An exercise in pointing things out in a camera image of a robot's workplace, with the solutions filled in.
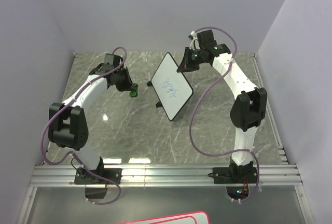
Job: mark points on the green whiteboard eraser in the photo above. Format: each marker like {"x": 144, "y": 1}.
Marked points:
{"x": 134, "y": 90}

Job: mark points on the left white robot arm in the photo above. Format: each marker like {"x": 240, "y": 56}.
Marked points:
{"x": 69, "y": 129}

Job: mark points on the pink bordered white sign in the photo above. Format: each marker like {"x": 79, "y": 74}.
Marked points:
{"x": 191, "y": 217}

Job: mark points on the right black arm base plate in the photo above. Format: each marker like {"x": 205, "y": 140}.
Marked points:
{"x": 221, "y": 174}

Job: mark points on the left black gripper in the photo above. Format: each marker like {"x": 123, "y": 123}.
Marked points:
{"x": 128, "y": 84}

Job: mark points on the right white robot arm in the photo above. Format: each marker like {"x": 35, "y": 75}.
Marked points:
{"x": 250, "y": 101}

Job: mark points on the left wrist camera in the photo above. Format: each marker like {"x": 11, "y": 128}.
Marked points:
{"x": 112, "y": 60}

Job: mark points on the small white whiteboard with stand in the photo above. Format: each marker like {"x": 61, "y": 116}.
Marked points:
{"x": 171, "y": 87}

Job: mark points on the aluminium mounting rail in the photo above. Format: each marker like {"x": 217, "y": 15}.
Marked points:
{"x": 148, "y": 175}

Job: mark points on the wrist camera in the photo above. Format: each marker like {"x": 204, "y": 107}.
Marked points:
{"x": 112, "y": 60}
{"x": 202, "y": 40}

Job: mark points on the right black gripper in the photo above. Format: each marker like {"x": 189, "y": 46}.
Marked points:
{"x": 186, "y": 65}

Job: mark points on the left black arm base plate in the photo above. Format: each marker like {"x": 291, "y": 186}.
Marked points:
{"x": 82, "y": 177}

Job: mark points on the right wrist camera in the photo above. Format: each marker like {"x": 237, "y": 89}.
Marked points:
{"x": 202, "y": 40}

